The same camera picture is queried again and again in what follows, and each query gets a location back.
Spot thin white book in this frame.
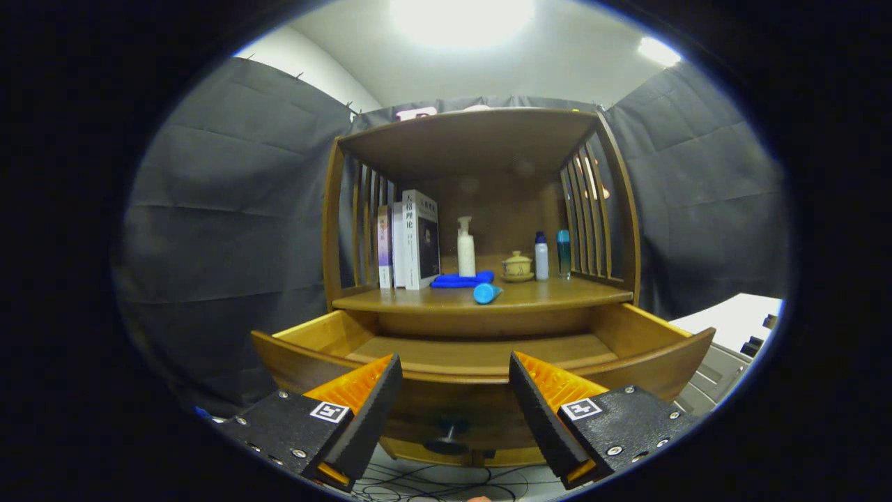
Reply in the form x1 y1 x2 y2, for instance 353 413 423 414
392 201 406 289

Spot white grey drawer unit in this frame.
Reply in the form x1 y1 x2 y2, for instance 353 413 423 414
669 293 785 418

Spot black floor cables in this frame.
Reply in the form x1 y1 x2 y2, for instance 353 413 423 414
355 460 558 502

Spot yellow lidded teacup with saucer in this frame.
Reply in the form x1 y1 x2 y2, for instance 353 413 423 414
500 250 535 283

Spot purple book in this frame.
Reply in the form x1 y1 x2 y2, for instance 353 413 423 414
377 205 394 289

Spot small ceiling light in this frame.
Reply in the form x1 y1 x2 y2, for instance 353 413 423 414
638 36 682 68

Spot wooden drawer with black knob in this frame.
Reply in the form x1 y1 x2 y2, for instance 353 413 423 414
251 301 716 450

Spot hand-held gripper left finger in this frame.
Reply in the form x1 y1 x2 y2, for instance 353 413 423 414
206 352 405 493

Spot black backdrop cloth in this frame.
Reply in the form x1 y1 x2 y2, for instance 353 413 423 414
111 57 792 419

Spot white pump bottle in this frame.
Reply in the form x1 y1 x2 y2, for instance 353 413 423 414
456 216 477 278

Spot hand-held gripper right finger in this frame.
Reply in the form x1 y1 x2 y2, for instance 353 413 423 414
509 351 698 497

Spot large ceiling light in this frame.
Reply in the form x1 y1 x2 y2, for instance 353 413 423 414
390 0 534 48

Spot folded blue cloth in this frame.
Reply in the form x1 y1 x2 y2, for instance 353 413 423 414
430 271 495 289

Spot wooden countertop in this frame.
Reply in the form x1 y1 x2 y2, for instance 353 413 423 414
332 275 633 313

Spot brown wooden cabinet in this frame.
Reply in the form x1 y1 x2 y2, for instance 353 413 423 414
321 106 642 468

